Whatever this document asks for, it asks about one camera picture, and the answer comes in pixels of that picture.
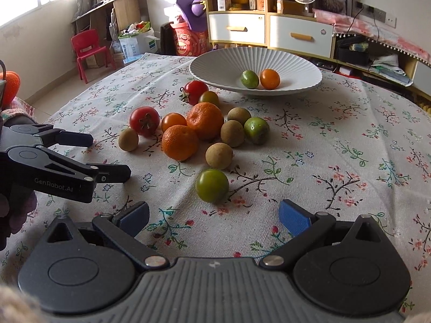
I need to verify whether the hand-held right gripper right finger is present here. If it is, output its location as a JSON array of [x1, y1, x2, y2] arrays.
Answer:
[[259, 199, 388, 268]]

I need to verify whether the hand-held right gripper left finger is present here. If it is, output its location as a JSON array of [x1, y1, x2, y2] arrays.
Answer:
[[44, 201, 170, 271]]

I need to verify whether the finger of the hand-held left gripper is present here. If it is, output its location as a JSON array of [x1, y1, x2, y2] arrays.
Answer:
[[41, 149, 132, 185], [33, 128, 94, 149]]

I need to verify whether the large orange mandarin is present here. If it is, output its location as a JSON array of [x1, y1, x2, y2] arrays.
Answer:
[[186, 102, 225, 141]]

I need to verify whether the white ribbed bowl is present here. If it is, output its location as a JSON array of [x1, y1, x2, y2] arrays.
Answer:
[[189, 47, 323, 96]]

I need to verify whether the brown kiwi left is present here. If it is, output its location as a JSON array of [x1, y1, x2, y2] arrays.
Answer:
[[118, 128, 140, 152]]

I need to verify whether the red tomato with dry calyx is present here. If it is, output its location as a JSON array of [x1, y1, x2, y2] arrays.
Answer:
[[129, 106, 161, 137]]

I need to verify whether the small orange tomato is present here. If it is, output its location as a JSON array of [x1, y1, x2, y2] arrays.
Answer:
[[161, 112, 188, 132]]

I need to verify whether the orange foam ball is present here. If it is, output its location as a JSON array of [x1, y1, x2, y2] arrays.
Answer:
[[0, 71, 21, 106]]

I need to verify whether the floral tablecloth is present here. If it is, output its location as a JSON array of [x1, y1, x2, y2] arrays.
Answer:
[[0, 52, 431, 323]]

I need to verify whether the red plastic chair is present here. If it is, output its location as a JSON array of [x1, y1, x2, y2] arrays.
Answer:
[[71, 29, 115, 84]]

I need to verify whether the brown longan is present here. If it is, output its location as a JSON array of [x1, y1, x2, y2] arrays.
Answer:
[[227, 107, 252, 126], [220, 120, 245, 148], [205, 142, 234, 170]]

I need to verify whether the red tomato with green stem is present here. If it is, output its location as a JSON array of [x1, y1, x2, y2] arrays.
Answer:
[[179, 80, 210, 106]]

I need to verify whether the green and orange tomato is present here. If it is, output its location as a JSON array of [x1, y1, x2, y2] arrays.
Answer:
[[198, 90, 220, 108]]

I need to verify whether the wooden desk with hutch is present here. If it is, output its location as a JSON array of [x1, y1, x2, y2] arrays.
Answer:
[[71, 0, 150, 61]]

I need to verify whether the round orange tomato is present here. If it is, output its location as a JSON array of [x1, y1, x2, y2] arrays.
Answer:
[[259, 69, 281, 90]]

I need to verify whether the small green tomato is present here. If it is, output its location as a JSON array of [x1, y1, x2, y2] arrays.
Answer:
[[240, 70, 260, 89]]

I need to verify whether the black box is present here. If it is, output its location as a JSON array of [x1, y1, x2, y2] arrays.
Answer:
[[338, 45, 371, 66]]

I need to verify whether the purple plush toy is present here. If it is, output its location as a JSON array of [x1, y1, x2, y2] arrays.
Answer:
[[175, 0, 207, 32]]

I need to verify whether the pile of papers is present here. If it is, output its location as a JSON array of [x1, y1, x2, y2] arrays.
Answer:
[[370, 54, 413, 86]]

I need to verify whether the white drawer with round sticker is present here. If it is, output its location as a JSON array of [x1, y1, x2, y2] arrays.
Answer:
[[269, 15, 335, 58]]

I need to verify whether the low wooden cabinet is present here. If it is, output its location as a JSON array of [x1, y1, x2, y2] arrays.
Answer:
[[333, 34, 431, 101]]

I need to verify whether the pink patterned cloth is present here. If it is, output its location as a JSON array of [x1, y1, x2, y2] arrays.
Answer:
[[315, 8, 431, 66]]

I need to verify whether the cardboard box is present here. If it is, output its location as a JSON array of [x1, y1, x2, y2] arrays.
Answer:
[[276, 0, 304, 16]]

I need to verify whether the wooden cabinet with shelves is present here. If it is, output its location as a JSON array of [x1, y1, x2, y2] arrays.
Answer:
[[203, 0, 335, 59]]

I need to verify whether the white drawer with wooden handle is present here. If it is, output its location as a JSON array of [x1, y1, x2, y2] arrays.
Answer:
[[209, 13, 266, 45]]

